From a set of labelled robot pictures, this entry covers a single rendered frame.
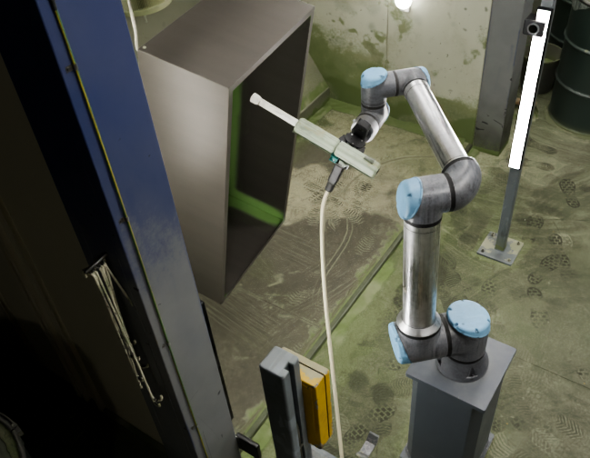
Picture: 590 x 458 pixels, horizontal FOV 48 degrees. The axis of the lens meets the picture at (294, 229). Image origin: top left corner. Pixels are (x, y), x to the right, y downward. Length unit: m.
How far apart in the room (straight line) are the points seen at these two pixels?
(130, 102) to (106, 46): 0.14
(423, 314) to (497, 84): 2.32
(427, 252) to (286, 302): 1.60
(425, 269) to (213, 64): 0.94
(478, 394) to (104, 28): 1.77
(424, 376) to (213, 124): 1.17
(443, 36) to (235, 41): 2.15
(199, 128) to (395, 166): 2.22
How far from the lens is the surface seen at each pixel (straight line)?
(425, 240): 2.00
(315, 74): 4.84
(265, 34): 2.38
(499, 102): 4.32
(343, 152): 2.16
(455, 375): 2.49
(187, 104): 2.27
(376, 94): 2.36
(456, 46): 4.26
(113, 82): 1.40
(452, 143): 2.09
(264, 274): 3.66
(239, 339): 3.40
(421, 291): 2.14
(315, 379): 1.40
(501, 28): 4.11
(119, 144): 1.45
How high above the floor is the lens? 2.71
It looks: 43 degrees down
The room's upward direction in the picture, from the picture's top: 6 degrees counter-clockwise
